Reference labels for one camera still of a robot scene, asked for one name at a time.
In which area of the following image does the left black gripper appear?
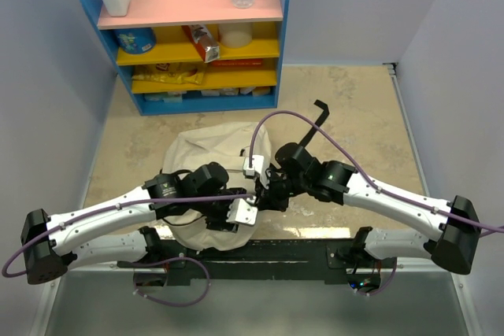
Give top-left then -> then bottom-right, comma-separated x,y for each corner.
192,187 -> 246,231

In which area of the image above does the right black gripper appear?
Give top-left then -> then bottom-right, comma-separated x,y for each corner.
255,167 -> 309,212

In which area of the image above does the beige canvas backpack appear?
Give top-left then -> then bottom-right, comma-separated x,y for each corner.
161,122 -> 258,251

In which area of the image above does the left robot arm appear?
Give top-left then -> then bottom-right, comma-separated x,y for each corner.
20,162 -> 246,285

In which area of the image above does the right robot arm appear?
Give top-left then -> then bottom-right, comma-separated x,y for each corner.
256,142 -> 481,275

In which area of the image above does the yellow chips bag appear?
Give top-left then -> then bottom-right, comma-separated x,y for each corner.
132,62 -> 207,85

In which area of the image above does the white packets bottom shelf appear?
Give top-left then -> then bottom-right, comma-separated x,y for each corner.
143,87 -> 271,102

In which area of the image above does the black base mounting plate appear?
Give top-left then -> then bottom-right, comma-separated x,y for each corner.
117,238 -> 398,286

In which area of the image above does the blue shelf unit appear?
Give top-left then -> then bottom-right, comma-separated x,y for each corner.
80,0 -> 289,116

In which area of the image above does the red silver snack packet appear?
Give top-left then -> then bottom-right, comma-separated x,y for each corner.
182,24 -> 221,63

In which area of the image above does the white cylindrical container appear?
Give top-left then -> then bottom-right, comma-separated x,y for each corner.
217,23 -> 253,48

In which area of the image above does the blue snack cup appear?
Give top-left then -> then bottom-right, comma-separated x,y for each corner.
113,28 -> 157,55

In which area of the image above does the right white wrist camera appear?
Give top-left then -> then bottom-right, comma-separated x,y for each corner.
243,155 -> 266,179

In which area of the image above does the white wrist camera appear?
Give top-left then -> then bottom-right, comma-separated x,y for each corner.
243,155 -> 266,179
226,196 -> 258,227

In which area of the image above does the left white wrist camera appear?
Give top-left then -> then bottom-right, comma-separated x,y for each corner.
226,196 -> 258,227

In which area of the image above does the aluminium frame rail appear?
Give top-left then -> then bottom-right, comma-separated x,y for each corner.
50,238 -> 466,273

